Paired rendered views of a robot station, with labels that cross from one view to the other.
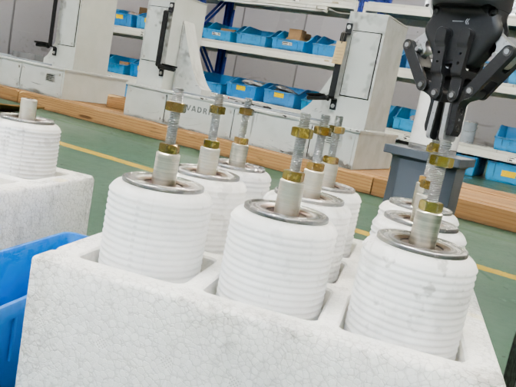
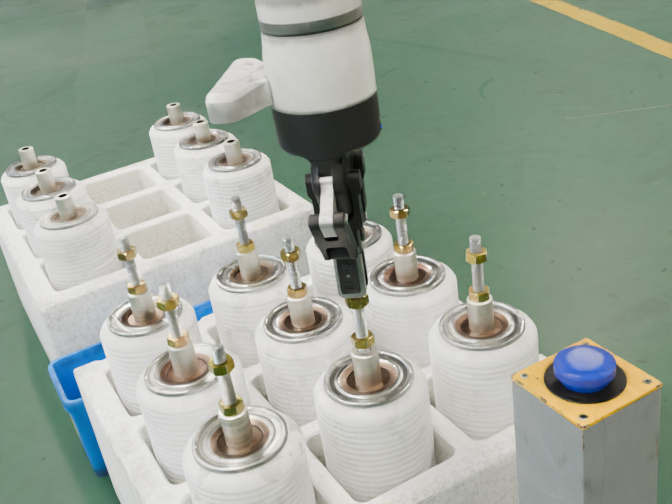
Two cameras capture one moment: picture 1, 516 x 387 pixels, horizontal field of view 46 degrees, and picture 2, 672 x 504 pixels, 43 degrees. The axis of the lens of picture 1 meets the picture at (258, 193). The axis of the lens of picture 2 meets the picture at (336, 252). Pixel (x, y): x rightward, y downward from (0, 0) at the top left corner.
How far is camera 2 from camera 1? 0.75 m
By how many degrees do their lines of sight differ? 52
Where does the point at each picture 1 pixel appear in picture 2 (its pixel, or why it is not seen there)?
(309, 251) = (166, 422)
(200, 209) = (148, 350)
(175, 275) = not seen: hidden behind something
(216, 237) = (248, 346)
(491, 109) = not seen: outside the picture
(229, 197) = (246, 310)
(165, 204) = (113, 349)
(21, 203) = (203, 262)
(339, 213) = (297, 353)
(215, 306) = (125, 449)
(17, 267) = not seen: hidden behind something
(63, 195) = (266, 239)
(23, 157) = (225, 206)
